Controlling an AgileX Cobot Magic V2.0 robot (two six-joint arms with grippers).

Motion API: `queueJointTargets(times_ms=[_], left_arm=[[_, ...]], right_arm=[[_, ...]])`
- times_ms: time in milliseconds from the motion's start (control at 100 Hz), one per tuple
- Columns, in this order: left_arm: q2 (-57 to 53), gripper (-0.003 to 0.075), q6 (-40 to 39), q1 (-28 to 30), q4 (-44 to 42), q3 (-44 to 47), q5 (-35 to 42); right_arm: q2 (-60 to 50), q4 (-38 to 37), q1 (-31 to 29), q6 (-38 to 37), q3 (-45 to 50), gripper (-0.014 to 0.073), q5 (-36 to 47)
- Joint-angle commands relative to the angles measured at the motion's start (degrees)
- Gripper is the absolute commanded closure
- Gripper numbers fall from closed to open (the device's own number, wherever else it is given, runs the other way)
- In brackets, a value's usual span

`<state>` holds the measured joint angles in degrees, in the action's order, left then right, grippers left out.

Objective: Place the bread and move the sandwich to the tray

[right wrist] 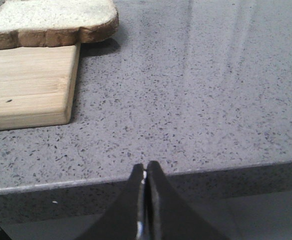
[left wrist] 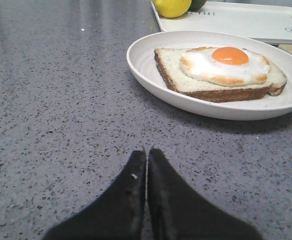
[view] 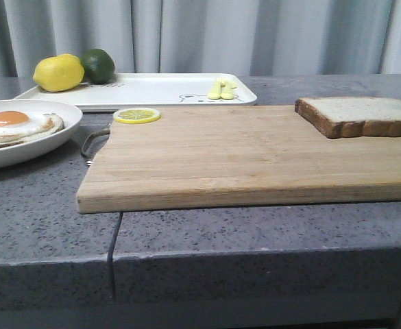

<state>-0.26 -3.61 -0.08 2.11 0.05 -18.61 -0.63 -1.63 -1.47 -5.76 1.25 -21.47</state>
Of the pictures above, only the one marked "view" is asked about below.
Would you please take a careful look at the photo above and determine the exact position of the fried egg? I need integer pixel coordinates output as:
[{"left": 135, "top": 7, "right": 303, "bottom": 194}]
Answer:
[{"left": 0, "top": 111, "right": 59, "bottom": 143}]

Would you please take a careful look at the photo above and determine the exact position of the white round plate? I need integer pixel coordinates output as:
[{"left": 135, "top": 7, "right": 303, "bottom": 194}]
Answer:
[{"left": 0, "top": 99, "right": 82, "bottom": 168}]

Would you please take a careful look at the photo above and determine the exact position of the grey curtain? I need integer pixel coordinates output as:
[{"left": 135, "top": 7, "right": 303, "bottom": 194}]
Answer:
[{"left": 0, "top": 1, "right": 401, "bottom": 77}]

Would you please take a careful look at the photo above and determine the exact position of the white rectangular bear tray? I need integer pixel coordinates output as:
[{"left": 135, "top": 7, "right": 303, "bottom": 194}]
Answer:
[{"left": 16, "top": 73, "right": 257, "bottom": 112}]

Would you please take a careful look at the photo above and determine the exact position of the yellow lemon slice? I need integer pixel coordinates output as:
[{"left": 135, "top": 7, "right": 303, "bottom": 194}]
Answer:
[{"left": 113, "top": 108, "right": 161, "bottom": 124}]

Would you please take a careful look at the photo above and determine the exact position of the whole yellow lemon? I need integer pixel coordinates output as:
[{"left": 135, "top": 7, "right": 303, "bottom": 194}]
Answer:
[{"left": 33, "top": 53, "right": 84, "bottom": 92}]

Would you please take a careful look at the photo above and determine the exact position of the toast slice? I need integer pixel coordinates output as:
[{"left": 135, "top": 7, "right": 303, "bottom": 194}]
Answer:
[{"left": 0, "top": 111, "right": 64, "bottom": 148}]

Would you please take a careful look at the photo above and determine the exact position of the wooden cutting board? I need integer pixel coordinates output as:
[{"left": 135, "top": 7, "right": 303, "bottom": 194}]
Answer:
[{"left": 76, "top": 106, "right": 401, "bottom": 213}]

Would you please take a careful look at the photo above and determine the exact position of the metal cutting board handle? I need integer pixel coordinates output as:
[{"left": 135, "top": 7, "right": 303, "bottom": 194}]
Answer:
[{"left": 80, "top": 123, "right": 111, "bottom": 167}]

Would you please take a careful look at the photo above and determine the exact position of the white bread slice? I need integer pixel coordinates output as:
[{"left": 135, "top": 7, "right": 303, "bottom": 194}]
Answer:
[{"left": 295, "top": 97, "right": 401, "bottom": 139}]

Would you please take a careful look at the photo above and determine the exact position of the green lime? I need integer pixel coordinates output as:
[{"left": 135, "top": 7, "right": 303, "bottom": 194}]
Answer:
[{"left": 81, "top": 49, "right": 115, "bottom": 84}]

